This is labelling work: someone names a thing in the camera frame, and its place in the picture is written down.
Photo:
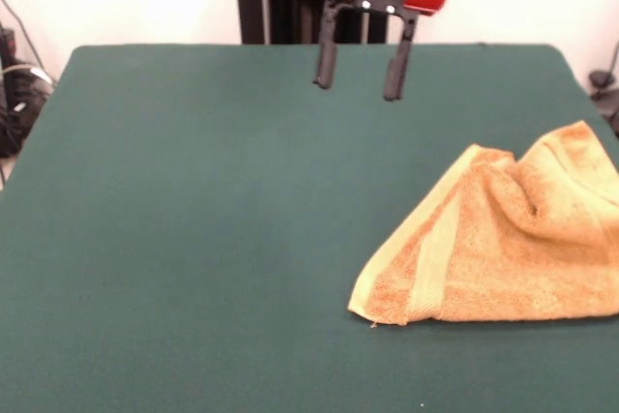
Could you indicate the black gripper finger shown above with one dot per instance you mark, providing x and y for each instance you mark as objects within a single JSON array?
[
  {"x": 399, "y": 69},
  {"x": 326, "y": 62}
]

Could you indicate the orange terry towel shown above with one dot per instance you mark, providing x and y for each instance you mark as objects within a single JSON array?
[{"x": 508, "y": 248}]

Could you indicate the dark green table cloth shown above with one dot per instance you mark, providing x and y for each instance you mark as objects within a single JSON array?
[{"x": 169, "y": 190}]

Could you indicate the black plug adapter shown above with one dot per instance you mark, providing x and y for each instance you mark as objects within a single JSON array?
[{"x": 602, "y": 89}]

